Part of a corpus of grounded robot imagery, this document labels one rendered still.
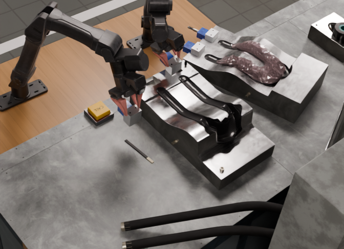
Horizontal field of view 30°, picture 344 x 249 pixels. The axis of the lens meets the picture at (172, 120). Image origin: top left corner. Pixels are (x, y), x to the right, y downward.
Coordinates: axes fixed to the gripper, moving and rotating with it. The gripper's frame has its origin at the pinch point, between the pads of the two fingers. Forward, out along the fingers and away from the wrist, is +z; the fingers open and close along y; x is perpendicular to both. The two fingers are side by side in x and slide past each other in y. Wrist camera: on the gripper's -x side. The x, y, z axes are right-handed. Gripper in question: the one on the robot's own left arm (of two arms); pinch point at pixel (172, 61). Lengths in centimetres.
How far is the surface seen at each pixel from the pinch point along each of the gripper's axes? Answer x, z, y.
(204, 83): -9.1, 10.2, 5.1
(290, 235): -98, -8, -34
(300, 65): -23, 20, 40
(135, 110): -14.7, -2.0, -26.6
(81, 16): 166, 48, 32
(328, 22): -6, 25, 73
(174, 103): -11.1, 8.2, -10.4
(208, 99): -16.0, 12.1, 0.6
